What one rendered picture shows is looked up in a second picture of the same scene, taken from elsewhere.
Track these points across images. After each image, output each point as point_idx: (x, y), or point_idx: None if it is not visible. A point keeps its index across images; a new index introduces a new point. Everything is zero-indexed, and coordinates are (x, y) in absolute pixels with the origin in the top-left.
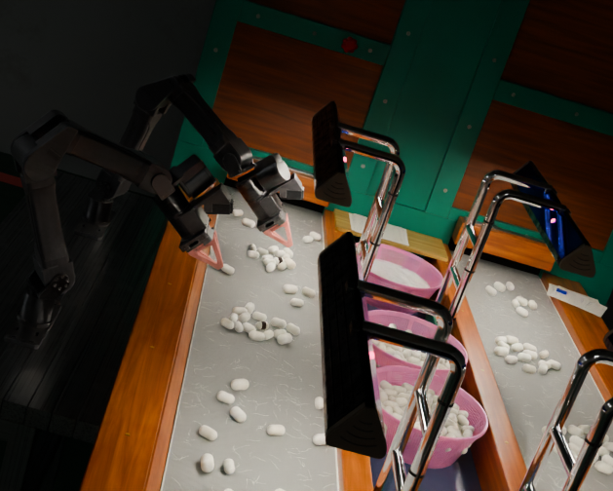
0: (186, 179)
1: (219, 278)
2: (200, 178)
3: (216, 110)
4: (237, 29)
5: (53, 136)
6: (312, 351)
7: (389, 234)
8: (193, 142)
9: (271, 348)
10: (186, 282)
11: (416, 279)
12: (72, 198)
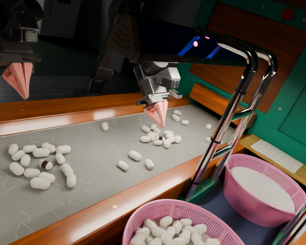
0: (7, 6)
1: (91, 128)
2: (15, 6)
3: None
4: (216, 7)
5: None
6: (56, 208)
7: (282, 160)
8: (181, 75)
9: (14, 185)
10: (40, 114)
11: (286, 200)
12: (105, 85)
